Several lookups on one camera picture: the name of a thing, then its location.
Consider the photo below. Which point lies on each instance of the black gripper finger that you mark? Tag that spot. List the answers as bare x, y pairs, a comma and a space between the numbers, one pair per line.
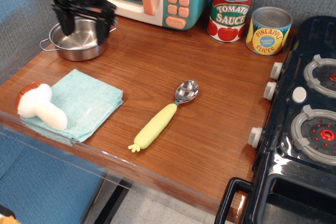
102, 29
66, 20

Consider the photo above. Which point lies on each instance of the plush white brown mushroom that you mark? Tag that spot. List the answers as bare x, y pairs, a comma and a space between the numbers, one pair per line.
35, 100

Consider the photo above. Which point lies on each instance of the light blue folded cloth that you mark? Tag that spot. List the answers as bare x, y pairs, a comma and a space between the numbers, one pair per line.
87, 103

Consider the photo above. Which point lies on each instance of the small steel pot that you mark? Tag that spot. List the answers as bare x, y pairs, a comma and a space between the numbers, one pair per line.
81, 45

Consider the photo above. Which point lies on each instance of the tomato sauce can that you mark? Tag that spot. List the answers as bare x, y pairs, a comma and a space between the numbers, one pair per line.
227, 19

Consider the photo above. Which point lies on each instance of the clear acrylic table guard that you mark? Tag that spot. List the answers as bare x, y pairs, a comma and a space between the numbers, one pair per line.
192, 160

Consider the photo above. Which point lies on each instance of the pineapple slices can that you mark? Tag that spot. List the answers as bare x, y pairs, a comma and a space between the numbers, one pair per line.
268, 30

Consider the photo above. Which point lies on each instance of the orange plush object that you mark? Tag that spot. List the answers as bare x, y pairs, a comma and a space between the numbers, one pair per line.
7, 216

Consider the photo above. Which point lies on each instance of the black toy stove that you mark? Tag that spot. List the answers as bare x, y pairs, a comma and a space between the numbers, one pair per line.
294, 167

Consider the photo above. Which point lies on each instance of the spoon with green handle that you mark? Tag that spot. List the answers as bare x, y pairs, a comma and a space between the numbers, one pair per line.
185, 93

